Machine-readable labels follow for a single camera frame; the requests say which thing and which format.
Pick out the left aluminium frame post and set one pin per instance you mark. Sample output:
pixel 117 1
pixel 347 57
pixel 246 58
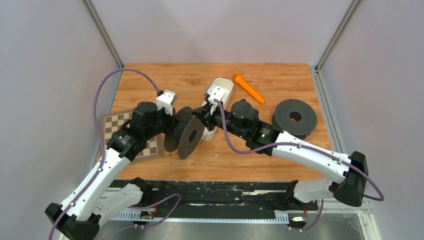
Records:
pixel 95 17

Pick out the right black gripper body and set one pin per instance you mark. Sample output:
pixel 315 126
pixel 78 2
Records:
pixel 215 120

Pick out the orange flashlight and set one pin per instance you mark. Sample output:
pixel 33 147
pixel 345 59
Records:
pixel 239 80

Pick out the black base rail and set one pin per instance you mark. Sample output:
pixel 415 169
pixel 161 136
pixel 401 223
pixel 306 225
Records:
pixel 217 201

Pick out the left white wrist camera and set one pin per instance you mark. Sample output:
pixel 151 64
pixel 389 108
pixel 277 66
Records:
pixel 165 101

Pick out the wooden chessboard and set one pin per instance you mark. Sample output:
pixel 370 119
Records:
pixel 112 122

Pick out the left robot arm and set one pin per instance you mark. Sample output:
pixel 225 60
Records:
pixel 81 215

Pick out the white oblong tray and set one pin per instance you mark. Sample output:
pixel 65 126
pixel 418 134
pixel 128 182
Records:
pixel 228 84

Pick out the right aluminium frame post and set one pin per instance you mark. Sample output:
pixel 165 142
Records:
pixel 352 8

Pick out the aluminium frame post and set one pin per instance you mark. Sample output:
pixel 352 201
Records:
pixel 95 17
pixel 352 8

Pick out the black spool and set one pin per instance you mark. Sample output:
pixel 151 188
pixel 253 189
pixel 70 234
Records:
pixel 295 117
pixel 187 134

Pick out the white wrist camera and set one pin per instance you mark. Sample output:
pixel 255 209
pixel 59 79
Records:
pixel 165 101
pixel 216 92

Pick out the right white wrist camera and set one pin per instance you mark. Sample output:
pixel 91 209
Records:
pixel 216 92

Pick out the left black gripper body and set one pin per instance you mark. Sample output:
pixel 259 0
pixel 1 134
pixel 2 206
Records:
pixel 166 120

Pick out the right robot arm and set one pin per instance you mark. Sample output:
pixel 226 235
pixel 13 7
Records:
pixel 345 175

